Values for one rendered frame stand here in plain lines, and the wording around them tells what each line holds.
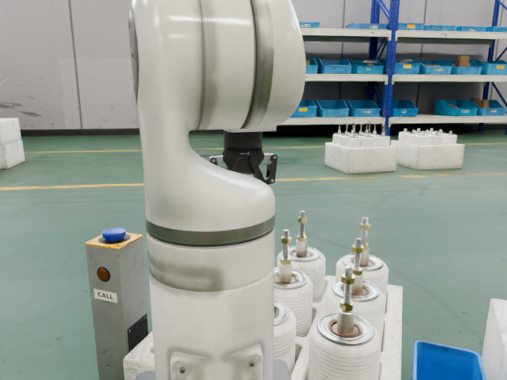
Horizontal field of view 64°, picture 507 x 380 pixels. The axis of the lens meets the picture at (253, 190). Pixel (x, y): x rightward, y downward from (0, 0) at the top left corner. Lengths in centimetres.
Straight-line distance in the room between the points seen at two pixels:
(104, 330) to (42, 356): 29
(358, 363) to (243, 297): 32
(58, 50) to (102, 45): 55
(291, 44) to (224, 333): 19
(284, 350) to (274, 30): 46
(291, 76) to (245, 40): 3
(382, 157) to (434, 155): 44
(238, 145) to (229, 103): 52
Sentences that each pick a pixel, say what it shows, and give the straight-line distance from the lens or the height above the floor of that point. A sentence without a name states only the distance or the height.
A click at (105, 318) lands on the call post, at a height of 18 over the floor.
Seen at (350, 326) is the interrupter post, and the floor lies 26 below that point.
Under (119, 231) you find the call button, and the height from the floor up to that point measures 33.
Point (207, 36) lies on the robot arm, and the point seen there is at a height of 59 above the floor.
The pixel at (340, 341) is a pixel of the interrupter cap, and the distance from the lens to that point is 56.
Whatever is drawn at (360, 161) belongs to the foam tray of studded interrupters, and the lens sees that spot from 300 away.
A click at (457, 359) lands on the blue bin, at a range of 86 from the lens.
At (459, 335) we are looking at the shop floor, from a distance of 114.
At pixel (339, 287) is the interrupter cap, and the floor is 25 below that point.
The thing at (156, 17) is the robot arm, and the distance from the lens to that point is 24.
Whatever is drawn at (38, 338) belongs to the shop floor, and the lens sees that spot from 113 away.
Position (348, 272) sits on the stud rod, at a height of 34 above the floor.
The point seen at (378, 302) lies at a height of 25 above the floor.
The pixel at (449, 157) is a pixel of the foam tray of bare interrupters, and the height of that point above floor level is 9.
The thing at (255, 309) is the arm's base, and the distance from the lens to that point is 28.
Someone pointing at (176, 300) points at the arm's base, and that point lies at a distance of 28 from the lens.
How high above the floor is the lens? 56
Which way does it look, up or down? 14 degrees down
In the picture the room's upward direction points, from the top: straight up
